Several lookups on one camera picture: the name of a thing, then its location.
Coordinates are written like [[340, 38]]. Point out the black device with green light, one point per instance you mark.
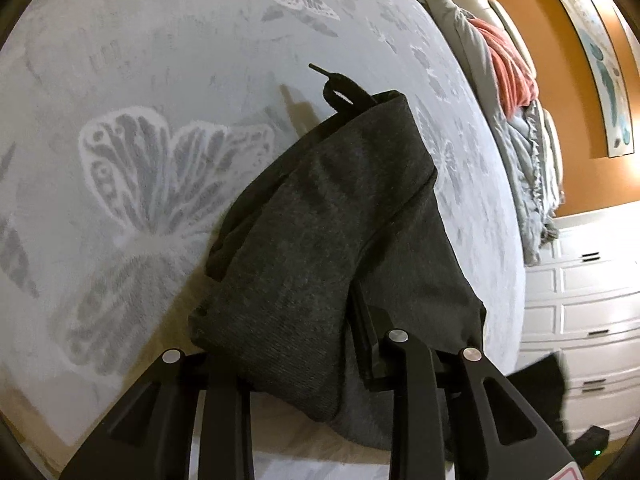
[[592, 442]]

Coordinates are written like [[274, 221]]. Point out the pink blanket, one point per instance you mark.
[[510, 70]]

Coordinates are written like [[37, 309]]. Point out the dark cloth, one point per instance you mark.
[[540, 395]]

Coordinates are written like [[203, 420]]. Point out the grey butterfly print blanket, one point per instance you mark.
[[125, 160]]

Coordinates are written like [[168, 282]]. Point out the dark grey pants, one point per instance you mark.
[[320, 210]]

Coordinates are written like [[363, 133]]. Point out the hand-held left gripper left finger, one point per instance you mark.
[[225, 410]]

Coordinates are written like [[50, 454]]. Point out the grey ruffled comforter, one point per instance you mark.
[[522, 150]]

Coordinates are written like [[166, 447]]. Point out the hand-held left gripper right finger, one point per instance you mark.
[[369, 355]]

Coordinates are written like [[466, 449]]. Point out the white dresser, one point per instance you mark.
[[590, 280]]

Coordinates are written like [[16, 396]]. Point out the framed wall picture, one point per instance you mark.
[[602, 70]]

